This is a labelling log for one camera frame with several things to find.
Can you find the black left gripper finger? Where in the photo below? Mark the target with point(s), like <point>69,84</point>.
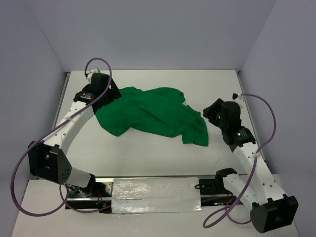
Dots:
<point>112,93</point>
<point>98,105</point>

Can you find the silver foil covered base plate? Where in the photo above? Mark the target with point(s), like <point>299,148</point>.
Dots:
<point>155,195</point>

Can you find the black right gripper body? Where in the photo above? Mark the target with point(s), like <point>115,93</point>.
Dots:
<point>223,127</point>

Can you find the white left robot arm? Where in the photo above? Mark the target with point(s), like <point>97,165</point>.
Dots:
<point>48,161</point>

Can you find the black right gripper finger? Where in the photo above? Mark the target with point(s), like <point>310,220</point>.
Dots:
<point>215,120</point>
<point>213,109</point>

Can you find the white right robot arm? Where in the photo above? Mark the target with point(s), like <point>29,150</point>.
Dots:
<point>269,206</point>

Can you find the green t shirt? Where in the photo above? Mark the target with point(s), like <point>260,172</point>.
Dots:
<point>161,111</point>

